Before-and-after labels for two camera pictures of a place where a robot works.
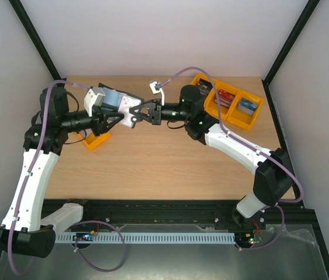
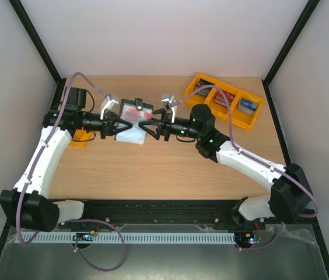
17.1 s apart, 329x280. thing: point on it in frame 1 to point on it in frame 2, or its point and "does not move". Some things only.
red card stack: [225, 98] does not move
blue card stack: [247, 106] does not move
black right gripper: [156, 111] to [166, 127]
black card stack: [204, 86] does not move
